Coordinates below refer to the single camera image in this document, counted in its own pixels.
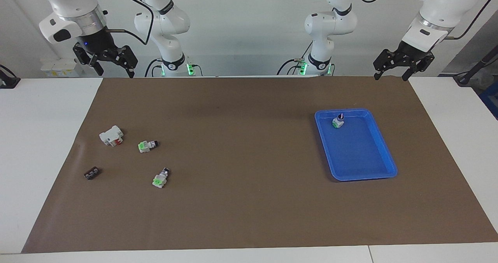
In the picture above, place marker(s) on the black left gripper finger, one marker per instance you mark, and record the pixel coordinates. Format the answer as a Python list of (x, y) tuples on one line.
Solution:
[(378, 74), (408, 74)]

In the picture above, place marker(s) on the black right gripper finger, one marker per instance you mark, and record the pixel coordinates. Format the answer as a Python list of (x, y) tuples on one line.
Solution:
[(97, 65), (130, 71)]

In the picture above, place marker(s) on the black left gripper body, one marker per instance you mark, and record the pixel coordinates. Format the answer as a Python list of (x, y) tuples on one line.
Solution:
[(406, 56)]

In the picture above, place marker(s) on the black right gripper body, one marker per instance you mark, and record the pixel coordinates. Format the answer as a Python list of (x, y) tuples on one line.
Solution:
[(97, 45)]

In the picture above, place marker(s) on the white green rotary switch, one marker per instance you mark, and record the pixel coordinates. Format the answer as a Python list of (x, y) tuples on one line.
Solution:
[(338, 123), (159, 180), (146, 146)]

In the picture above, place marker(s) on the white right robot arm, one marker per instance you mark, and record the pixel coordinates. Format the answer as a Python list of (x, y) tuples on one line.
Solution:
[(163, 18)]

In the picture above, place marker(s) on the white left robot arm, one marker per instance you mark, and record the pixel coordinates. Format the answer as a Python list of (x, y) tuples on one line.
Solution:
[(330, 23)]

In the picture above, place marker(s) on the white red circuit breaker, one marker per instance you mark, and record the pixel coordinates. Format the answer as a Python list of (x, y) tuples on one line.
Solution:
[(109, 135)]

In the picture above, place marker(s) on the black stand pole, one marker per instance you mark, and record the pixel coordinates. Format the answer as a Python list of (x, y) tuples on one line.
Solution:
[(476, 66)]

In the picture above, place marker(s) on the blue plastic tray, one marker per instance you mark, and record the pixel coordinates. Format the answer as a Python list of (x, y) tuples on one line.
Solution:
[(358, 154)]

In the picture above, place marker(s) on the blue storage box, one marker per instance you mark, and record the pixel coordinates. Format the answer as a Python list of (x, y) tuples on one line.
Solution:
[(491, 99)]

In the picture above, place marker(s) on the small black terminal block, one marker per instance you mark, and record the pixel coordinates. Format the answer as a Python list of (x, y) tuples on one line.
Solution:
[(92, 173)]

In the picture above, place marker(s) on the brown table mat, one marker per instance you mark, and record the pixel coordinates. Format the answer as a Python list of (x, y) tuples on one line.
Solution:
[(241, 169)]

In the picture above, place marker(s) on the black clamp mount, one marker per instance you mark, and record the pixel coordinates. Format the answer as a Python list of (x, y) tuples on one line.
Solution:
[(7, 82)]

